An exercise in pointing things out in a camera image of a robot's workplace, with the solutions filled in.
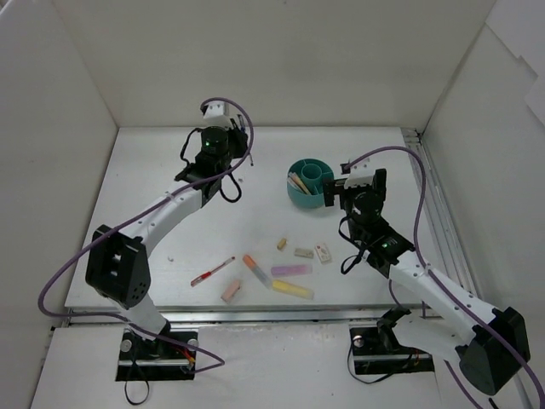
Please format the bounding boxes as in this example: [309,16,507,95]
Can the orange slim highlighter pen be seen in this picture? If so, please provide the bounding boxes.
[289,170,312,193]

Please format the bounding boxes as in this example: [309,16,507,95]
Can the orange capped marker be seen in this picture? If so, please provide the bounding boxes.
[243,254,272,289]

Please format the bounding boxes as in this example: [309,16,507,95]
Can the red ballpoint pen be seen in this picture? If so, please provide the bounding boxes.
[190,256,236,287]

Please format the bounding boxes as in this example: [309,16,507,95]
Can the blue ballpoint pen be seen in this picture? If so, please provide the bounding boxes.
[237,114,254,166]

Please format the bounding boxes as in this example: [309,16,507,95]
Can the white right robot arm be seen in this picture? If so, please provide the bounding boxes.
[323,169,531,396]

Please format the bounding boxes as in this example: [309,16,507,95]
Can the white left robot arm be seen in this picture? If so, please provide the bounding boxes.
[85,119,248,358]

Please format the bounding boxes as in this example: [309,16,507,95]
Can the teal round desk organizer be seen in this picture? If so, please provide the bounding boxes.
[286,158,334,210]

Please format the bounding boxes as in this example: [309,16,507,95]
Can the white red printed eraser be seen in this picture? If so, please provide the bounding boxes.
[315,243,332,264]

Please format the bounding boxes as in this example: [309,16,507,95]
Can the grey white eraser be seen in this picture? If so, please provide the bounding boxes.
[294,248,313,259]

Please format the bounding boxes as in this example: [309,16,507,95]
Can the pink highlighter block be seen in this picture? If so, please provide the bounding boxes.
[271,264,313,278]

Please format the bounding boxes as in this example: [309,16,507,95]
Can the yellow highlighter block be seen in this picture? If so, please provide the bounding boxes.
[272,279,314,300]

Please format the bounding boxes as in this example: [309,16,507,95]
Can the pink eraser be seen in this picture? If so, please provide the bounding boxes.
[221,279,242,303]

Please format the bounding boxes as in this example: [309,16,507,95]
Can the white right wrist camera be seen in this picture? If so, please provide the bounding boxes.
[343,163,375,190]

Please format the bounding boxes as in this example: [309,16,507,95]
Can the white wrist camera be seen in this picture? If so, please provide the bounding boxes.
[343,163,375,190]
[203,101,231,128]

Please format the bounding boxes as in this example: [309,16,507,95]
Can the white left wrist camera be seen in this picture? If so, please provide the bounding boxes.
[203,101,231,128]

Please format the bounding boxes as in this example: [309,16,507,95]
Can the aluminium rail frame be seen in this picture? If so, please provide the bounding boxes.
[63,125,486,329]

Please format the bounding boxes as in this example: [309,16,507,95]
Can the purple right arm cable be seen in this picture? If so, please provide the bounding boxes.
[344,146,545,409]

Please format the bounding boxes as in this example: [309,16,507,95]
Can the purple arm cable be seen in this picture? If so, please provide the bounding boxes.
[344,146,545,409]
[37,97,255,376]

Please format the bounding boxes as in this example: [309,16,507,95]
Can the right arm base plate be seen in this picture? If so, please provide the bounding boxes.
[347,326,435,384]

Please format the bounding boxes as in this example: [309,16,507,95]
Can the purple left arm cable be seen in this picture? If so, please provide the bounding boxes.
[37,97,255,376]

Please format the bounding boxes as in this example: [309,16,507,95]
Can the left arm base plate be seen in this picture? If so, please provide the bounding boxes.
[115,330,196,382]

